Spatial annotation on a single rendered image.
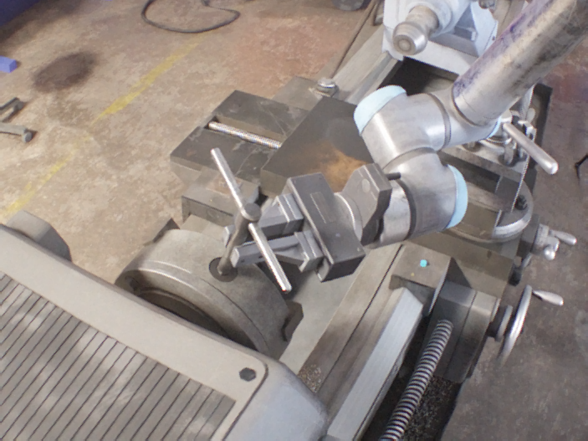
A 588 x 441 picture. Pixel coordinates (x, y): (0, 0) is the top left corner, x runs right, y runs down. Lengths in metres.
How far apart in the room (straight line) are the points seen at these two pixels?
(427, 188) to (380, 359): 0.42
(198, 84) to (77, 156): 0.75
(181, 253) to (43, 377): 0.34
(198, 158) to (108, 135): 1.64
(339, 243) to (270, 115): 0.88
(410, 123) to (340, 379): 0.48
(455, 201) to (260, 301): 0.30
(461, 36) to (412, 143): 1.04
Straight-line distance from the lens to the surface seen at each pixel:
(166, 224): 0.99
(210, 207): 1.48
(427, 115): 1.04
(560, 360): 2.50
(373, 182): 0.87
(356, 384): 1.24
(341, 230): 0.90
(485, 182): 1.30
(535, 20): 0.87
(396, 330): 1.33
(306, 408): 0.67
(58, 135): 3.29
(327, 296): 1.53
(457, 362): 1.60
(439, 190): 0.98
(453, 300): 1.46
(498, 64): 0.95
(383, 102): 1.02
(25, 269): 0.77
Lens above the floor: 1.88
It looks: 43 degrees down
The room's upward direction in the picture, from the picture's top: 3 degrees clockwise
